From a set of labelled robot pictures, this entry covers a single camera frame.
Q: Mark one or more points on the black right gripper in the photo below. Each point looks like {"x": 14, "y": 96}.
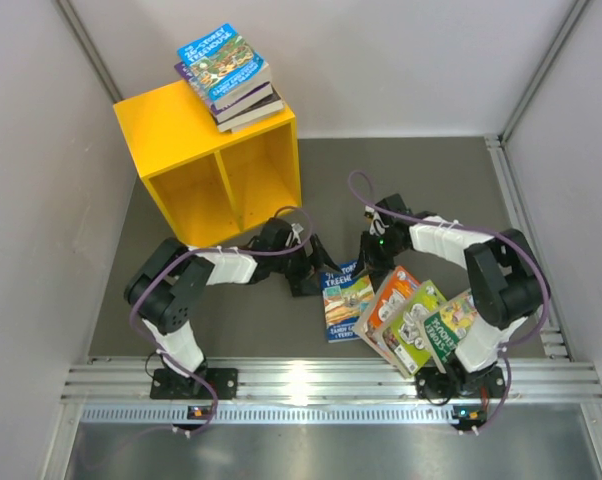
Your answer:
{"x": 370, "y": 265}

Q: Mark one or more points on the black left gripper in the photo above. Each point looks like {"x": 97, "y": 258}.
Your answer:
{"x": 301, "y": 281}

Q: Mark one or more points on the blue 91-storey treehouse book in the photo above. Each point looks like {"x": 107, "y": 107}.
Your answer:
{"x": 345, "y": 298}

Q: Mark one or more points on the dark brown paperback book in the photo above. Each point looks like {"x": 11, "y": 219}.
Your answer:
{"x": 268, "y": 106}

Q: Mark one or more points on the purple 52-storey treehouse book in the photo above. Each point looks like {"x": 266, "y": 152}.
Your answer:
{"x": 228, "y": 106}

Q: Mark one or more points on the light blue 26-storey treehouse book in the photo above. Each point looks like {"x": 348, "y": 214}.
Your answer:
{"x": 223, "y": 61}

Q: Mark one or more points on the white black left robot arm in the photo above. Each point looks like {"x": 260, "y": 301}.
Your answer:
{"x": 168, "y": 287}

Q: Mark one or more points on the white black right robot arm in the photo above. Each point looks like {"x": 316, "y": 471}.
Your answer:
{"x": 504, "y": 278}

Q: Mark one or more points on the orange cartoon paperback book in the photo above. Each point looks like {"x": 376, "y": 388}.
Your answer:
{"x": 393, "y": 293}

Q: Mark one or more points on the lime green cartoon book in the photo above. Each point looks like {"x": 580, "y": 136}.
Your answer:
{"x": 401, "y": 338}

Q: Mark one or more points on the dark green treehouse book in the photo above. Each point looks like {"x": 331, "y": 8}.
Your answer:
{"x": 446, "y": 327}

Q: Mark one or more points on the yellow wooden cubby shelf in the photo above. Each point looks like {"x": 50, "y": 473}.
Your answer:
{"x": 209, "y": 186}

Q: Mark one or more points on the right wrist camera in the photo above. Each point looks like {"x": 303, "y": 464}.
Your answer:
{"x": 377, "y": 226}

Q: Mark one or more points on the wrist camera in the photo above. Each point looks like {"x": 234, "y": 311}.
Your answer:
{"x": 377, "y": 226}
{"x": 297, "y": 229}

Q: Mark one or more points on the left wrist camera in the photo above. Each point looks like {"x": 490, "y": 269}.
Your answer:
{"x": 297, "y": 229}

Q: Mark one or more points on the aluminium right side rail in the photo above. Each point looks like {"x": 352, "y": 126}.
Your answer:
{"x": 552, "y": 335}

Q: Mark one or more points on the aluminium mounting rail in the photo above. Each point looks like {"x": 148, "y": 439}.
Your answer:
{"x": 333, "y": 391}

